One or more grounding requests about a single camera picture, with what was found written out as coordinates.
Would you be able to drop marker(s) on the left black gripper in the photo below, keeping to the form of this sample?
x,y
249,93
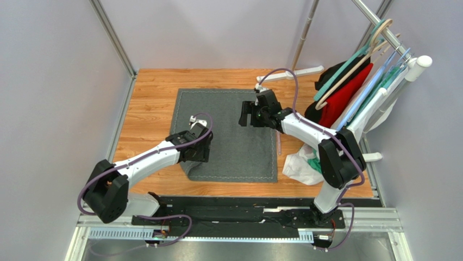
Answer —
x,y
204,156

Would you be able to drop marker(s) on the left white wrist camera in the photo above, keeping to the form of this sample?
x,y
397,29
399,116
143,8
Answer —
x,y
194,122

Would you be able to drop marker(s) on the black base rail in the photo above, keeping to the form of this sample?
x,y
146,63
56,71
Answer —
x,y
240,217

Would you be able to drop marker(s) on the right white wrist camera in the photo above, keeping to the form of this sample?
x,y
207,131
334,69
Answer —
x,y
259,88

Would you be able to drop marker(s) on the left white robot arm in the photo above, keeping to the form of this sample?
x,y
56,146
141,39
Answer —
x,y
106,193

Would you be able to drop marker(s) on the light blue hanger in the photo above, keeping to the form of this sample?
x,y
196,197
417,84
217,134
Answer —
x,y
368,90

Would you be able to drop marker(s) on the white garment with green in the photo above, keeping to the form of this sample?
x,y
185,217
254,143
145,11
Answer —
x,y
304,166

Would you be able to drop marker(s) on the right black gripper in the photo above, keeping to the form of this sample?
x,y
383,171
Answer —
x,y
251,113

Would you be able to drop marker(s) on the knife with pink handle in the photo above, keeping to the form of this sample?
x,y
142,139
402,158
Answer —
x,y
279,148

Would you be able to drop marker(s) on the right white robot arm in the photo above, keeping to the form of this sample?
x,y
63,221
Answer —
x,y
338,150

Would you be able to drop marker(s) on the grey felt napkin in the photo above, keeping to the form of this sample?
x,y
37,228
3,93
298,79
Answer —
x,y
238,154

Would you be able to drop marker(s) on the red garment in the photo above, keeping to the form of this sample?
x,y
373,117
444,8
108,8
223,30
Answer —
x,y
338,101

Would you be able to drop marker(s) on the teal hanger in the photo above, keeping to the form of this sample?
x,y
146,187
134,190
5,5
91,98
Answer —
x,y
341,74

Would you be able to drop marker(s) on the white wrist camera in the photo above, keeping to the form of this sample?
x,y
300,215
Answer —
x,y
259,88
194,122

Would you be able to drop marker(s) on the wooden hanger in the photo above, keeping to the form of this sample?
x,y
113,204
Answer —
x,y
320,105

